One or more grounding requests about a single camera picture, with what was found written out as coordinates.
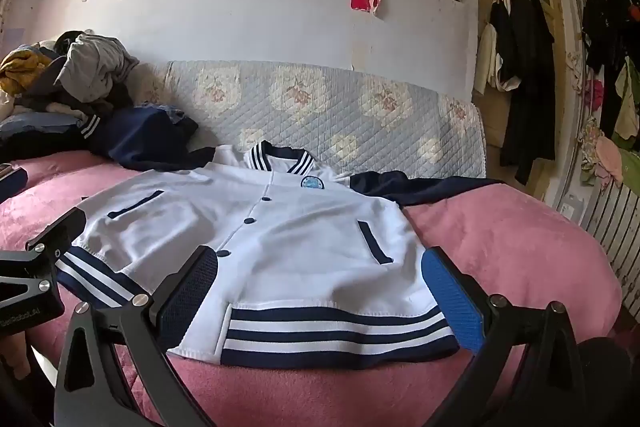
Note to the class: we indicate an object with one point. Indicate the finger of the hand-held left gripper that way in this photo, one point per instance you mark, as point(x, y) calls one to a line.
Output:
point(60, 229)
point(12, 184)

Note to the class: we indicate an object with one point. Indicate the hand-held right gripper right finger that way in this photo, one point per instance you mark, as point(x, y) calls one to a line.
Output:
point(450, 302)

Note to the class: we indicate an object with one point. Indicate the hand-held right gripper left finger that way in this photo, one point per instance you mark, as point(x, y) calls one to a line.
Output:
point(192, 297)

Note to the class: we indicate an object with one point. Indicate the white and navy jacket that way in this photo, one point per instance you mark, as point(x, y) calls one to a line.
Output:
point(300, 247)

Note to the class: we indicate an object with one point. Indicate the hanging dark clothes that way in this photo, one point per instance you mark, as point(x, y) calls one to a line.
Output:
point(600, 27)

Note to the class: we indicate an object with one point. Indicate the blue-grey garment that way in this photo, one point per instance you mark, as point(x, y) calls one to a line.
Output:
point(35, 127)

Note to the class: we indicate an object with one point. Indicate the pink fleece blanket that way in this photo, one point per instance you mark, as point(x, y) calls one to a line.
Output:
point(500, 247)

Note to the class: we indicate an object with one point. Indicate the yellow cloth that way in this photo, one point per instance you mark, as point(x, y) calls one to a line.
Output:
point(20, 69)

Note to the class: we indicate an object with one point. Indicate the grey crumpled garment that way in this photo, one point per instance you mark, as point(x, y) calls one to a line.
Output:
point(95, 67)

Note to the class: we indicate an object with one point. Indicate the white radiator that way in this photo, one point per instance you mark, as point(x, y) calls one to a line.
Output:
point(615, 227)

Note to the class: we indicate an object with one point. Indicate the pink floral cloth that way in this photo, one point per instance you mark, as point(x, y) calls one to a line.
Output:
point(602, 152)

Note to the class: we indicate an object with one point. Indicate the quilted floral grey cover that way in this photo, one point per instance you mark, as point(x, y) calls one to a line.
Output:
point(325, 107)

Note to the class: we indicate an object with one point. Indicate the hanging black garment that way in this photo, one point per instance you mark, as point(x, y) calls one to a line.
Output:
point(525, 82)

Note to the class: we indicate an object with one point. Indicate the hanging white garment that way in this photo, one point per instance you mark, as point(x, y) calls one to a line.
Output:
point(482, 57)

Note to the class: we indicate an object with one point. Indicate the green cloth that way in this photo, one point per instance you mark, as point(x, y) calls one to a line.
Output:
point(629, 102)

